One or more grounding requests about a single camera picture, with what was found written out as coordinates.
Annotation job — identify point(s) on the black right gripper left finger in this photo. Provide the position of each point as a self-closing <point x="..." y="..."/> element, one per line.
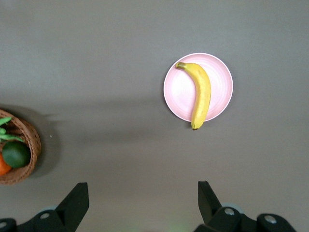
<point x="70" y="207"/>

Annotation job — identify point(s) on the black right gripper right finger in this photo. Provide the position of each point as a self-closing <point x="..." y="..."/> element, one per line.
<point x="211" y="210"/>

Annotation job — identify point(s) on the yellow banana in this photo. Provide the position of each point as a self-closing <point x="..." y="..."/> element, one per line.
<point x="202" y="96"/>

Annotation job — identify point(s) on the dark green avocado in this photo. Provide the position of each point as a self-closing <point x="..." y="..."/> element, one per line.
<point x="16" y="155"/>

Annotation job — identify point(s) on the orange tangerine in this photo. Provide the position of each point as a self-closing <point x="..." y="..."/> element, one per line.
<point x="3" y="166"/>

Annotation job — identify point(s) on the brown wicker basket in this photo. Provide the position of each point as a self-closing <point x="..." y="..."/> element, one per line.
<point x="29" y="140"/>

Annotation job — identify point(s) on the pink dragon fruit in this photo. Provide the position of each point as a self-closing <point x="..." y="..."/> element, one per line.
<point x="6" y="137"/>

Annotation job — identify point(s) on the pink round plate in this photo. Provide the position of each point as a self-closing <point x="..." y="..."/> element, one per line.
<point x="181" y="91"/>

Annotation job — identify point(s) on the brown table cover cloth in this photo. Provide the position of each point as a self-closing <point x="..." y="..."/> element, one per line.
<point x="120" y="72"/>

